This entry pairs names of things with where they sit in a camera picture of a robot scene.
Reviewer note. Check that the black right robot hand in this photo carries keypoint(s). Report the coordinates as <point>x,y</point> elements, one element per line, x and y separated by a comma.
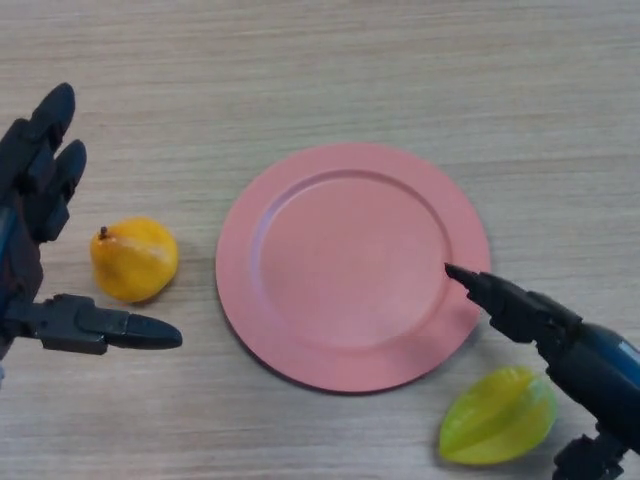
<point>600,380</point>

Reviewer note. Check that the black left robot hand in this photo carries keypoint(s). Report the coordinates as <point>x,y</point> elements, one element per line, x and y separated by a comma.
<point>25,200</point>

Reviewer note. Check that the yellow green starfruit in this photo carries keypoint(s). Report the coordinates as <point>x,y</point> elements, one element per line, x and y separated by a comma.
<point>492,422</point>

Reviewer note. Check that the pink round plate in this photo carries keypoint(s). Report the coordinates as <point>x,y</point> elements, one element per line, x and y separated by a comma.
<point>350,270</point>

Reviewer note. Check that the orange yellow pear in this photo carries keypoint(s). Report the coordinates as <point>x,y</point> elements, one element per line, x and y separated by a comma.
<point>132,260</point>

